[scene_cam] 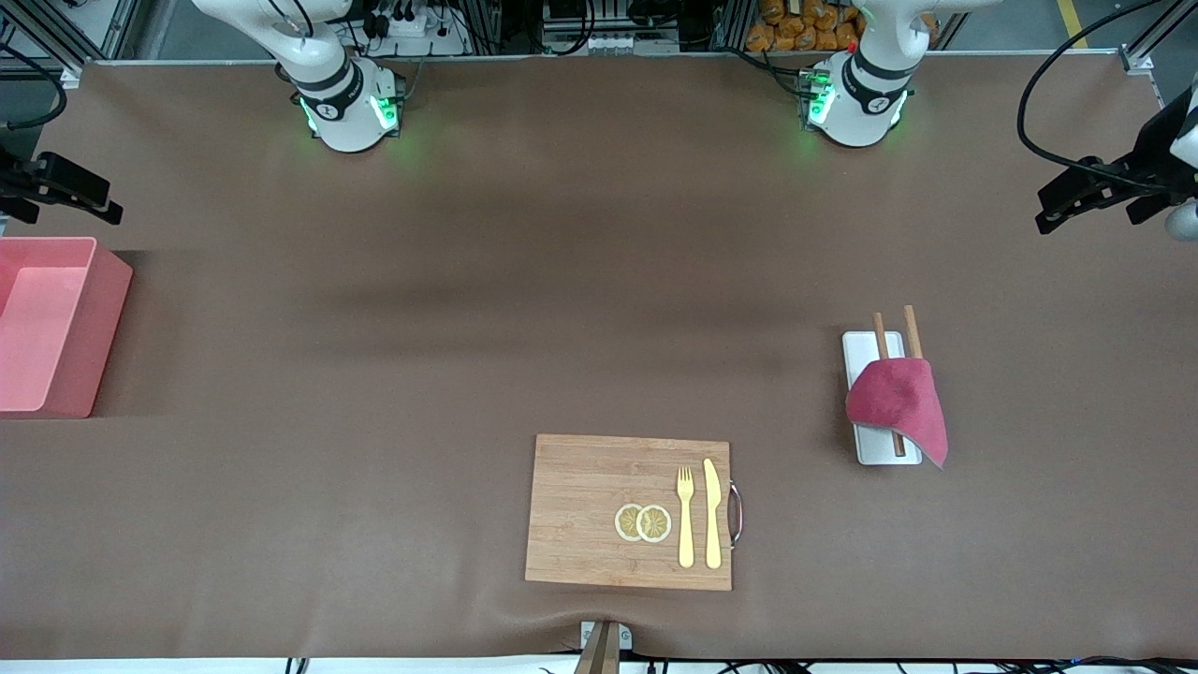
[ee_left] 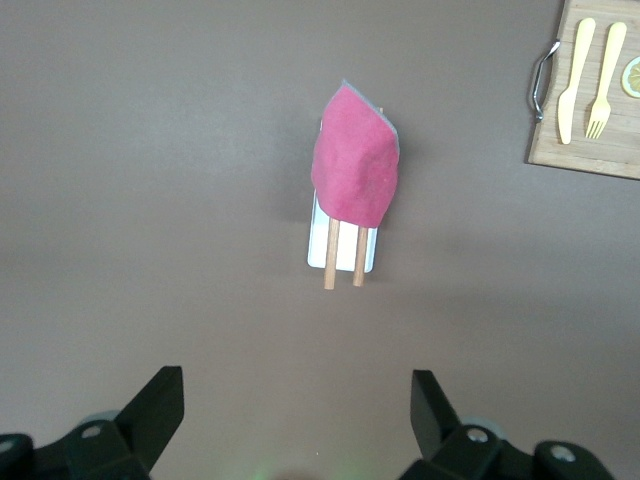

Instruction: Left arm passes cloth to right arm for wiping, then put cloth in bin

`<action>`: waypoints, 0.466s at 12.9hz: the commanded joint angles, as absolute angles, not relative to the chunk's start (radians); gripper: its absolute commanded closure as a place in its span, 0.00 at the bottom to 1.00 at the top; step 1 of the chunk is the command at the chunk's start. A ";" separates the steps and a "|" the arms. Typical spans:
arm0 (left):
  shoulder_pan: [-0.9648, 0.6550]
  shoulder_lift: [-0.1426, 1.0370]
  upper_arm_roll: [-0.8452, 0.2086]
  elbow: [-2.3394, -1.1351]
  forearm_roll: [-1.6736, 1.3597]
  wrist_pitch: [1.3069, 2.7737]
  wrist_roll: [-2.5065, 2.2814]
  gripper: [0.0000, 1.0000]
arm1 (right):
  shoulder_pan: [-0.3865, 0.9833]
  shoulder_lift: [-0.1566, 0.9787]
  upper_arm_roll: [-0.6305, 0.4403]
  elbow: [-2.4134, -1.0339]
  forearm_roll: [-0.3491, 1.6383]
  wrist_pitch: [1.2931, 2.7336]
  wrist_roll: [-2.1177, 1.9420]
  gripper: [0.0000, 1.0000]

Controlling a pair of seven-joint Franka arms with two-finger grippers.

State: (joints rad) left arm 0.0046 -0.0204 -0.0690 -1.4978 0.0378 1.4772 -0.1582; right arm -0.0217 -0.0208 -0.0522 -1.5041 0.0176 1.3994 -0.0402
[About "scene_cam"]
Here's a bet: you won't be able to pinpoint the white power strip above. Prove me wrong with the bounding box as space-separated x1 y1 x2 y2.
360 0 469 57

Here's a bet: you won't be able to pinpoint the aluminium frame post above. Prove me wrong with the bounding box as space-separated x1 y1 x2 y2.
0 0 141 90
1118 0 1198 106

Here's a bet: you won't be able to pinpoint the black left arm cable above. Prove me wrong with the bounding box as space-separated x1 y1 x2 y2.
1017 0 1198 190

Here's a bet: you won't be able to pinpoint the wooden cutting board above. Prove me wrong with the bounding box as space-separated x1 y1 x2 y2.
524 433 746 592

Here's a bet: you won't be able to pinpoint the pink plastic bin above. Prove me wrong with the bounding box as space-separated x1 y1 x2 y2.
0 237 134 419

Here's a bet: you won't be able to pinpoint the red cloth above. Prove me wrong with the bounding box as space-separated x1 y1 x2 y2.
845 357 949 469

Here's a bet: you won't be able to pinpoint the black floor cable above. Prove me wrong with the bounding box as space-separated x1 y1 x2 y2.
1020 655 1198 674

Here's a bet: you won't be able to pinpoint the orange packaged goods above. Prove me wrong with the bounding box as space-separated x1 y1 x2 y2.
746 0 939 53

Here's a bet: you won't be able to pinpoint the yellow fork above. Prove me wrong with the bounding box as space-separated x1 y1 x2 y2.
676 466 696 569

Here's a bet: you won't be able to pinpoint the white rectangular tray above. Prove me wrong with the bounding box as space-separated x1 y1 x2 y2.
841 330 924 466

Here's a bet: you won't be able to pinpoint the yellow knife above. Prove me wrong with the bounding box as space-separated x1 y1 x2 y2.
703 458 723 570

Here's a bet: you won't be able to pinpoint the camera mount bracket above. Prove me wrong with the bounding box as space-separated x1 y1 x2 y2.
573 621 634 674

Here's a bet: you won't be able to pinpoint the black electronics box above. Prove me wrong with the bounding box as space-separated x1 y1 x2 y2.
541 0 682 55

